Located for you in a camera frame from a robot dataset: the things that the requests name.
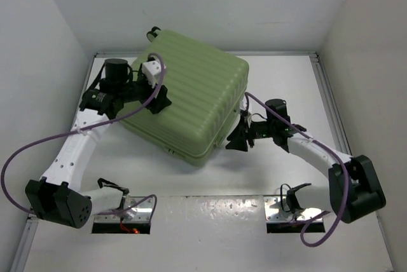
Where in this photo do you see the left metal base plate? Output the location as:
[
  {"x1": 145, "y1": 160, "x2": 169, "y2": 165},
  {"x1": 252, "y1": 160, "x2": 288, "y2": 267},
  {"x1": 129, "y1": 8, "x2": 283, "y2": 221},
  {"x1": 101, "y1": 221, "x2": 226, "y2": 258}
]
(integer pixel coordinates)
[{"x1": 93, "y1": 196, "x2": 155, "y2": 224}]

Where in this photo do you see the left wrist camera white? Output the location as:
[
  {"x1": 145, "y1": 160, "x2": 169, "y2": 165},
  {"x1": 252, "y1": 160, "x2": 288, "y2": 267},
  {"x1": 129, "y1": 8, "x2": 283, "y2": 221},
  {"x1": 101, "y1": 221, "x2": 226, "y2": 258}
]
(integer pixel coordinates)
[{"x1": 141, "y1": 60, "x2": 162, "y2": 88}]

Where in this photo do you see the light green suitcase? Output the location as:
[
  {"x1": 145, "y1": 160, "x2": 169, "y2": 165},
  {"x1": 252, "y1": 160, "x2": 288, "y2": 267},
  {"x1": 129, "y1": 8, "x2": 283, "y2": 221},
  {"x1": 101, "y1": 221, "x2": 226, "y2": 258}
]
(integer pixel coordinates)
[{"x1": 121, "y1": 27, "x2": 249, "y2": 166}]

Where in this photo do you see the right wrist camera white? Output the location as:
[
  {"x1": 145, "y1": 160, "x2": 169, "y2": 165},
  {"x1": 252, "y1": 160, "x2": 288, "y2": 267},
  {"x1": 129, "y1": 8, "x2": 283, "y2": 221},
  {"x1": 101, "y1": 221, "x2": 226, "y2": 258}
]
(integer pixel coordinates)
[{"x1": 239, "y1": 99, "x2": 252, "y2": 121}]

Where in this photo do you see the metal base plate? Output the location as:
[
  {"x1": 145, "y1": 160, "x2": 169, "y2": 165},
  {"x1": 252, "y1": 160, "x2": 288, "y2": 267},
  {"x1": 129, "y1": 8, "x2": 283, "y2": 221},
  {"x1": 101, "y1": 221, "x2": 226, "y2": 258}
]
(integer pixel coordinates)
[
  {"x1": 93, "y1": 196, "x2": 155, "y2": 224},
  {"x1": 263, "y1": 194, "x2": 322, "y2": 224}
]

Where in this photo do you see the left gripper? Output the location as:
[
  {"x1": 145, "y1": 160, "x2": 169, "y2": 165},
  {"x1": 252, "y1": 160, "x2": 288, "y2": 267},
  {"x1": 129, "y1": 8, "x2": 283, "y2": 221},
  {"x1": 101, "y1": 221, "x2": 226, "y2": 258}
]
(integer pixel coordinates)
[{"x1": 117, "y1": 69, "x2": 170, "y2": 112}]

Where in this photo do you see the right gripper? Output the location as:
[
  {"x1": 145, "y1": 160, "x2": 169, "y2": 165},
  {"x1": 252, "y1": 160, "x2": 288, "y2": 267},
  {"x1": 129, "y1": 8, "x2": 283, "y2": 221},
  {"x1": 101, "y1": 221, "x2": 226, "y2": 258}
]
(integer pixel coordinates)
[{"x1": 226, "y1": 115, "x2": 275, "y2": 151}]

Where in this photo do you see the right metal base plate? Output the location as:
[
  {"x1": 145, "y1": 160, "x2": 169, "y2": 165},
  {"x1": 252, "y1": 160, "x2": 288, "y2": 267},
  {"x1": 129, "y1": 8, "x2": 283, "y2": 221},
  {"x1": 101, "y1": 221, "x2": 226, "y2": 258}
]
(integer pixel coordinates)
[{"x1": 263, "y1": 194, "x2": 322, "y2": 224}]

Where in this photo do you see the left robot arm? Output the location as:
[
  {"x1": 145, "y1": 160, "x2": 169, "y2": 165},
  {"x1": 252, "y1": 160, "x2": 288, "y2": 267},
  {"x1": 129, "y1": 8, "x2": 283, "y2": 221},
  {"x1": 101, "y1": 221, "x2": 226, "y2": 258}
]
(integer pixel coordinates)
[{"x1": 25, "y1": 53, "x2": 171, "y2": 228}]

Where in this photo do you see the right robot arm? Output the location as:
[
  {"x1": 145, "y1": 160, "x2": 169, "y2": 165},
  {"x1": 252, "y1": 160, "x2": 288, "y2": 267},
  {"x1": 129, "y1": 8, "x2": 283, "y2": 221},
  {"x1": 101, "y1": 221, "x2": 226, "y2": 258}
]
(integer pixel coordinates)
[{"x1": 226, "y1": 99, "x2": 386, "y2": 224}]

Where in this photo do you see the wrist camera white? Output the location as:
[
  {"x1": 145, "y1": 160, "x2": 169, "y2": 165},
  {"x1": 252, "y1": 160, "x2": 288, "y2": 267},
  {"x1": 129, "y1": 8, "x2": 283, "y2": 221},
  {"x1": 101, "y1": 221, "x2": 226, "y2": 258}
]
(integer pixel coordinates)
[
  {"x1": 141, "y1": 60, "x2": 162, "y2": 88},
  {"x1": 239, "y1": 99, "x2": 252, "y2": 121}
]

